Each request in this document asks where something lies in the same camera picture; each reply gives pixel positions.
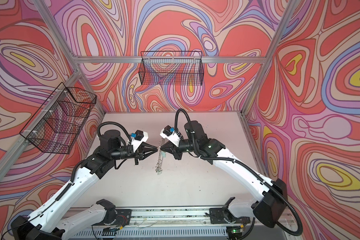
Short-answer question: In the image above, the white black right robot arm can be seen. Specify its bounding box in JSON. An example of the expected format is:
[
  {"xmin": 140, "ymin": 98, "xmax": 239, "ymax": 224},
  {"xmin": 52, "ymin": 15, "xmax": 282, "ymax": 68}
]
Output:
[{"xmin": 160, "ymin": 109, "xmax": 303, "ymax": 237}]

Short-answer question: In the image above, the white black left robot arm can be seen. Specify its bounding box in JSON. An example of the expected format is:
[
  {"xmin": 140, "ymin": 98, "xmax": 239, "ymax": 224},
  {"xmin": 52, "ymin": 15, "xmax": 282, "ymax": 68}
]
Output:
[{"xmin": 9, "ymin": 121, "xmax": 158, "ymax": 240}]

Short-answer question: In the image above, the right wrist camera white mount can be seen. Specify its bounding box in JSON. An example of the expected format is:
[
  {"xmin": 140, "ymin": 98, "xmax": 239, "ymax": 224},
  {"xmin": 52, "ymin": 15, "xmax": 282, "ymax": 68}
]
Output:
[{"xmin": 160, "ymin": 126, "xmax": 183, "ymax": 147}]

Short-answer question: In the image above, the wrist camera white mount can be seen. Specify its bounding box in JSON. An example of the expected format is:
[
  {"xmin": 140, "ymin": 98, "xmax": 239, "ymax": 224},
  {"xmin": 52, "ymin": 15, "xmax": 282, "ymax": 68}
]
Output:
[
  {"xmin": 131, "ymin": 130, "xmax": 149, "ymax": 152},
  {"xmin": 160, "ymin": 126, "xmax": 183, "ymax": 147}
]

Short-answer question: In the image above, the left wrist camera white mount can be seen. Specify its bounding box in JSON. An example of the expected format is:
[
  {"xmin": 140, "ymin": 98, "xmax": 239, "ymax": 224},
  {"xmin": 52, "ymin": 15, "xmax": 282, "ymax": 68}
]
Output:
[{"xmin": 131, "ymin": 130, "xmax": 149, "ymax": 152}]

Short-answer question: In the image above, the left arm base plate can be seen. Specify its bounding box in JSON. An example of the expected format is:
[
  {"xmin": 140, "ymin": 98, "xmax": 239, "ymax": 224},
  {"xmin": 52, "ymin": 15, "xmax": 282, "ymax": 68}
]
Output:
[{"xmin": 94, "ymin": 209, "xmax": 132, "ymax": 227}]

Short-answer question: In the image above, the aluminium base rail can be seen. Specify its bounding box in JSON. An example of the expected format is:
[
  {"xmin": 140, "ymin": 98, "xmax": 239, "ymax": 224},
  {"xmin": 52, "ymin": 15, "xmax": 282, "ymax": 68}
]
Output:
[{"xmin": 63, "ymin": 206, "xmax": 297, "ymax": 240}]

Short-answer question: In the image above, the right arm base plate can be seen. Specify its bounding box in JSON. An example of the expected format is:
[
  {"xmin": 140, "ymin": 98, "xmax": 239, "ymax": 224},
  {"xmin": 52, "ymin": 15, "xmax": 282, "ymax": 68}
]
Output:
[{"xmin": 205, "ymin": 208, "xmax": 251, "ymax": 225}]

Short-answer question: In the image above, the black wire basket back wall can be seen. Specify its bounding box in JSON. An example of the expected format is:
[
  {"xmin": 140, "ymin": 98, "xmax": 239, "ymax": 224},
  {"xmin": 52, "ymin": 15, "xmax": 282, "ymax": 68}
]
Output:
[{"xmin": 139, "ymin": 50, "xmax": 204, "ymax": 86}]

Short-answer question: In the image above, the black wire basket wall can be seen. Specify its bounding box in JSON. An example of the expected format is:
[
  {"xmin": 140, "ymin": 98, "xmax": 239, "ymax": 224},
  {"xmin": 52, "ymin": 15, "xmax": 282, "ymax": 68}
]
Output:
[
  {"xmin": 20, "ymin": 83, "xmax": 97, "ymax": 155},
  {"xmin": 139, "ymin": 50, "xmax": 204, "ymax": 86}
]

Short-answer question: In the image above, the black wire basket left wall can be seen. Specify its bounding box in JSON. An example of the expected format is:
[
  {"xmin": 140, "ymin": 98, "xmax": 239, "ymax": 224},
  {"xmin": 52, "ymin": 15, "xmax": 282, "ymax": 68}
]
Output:
[{"xmin": 20, "ymin": 83, "xmax": 97, "ymax": 155}]

